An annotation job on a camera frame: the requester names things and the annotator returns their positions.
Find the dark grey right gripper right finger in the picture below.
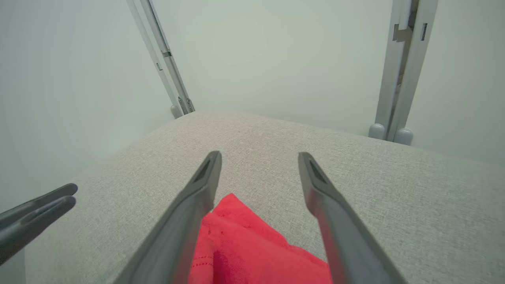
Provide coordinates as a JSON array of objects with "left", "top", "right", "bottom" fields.
[{"left": 298, "top": 151, "right": 408, "bottom": 284}]

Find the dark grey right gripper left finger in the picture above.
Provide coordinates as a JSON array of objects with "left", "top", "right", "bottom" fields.
[{"left": 114, "top": 150, "right": 222, "bottom": 284}]

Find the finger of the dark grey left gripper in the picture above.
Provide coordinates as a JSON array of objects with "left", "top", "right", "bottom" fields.
[
  {"left": 0, "top": 183, "right": 79, "bottom": 230},
  {"left": 0, "top": 196, "right": 77, "bottom": 265}
]

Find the red shirt with white sleeves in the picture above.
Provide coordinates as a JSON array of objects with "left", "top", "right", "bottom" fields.
[{"left": 187, "top": 192, "right": 334, "bottom": 284}]

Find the grey partition post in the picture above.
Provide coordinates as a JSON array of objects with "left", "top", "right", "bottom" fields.
[
  {"left": 126, "top": 0, "right": 196, "bottom": 120},
  {"left": 368, "top": 0, "right": 439, "bottom": 146}
]

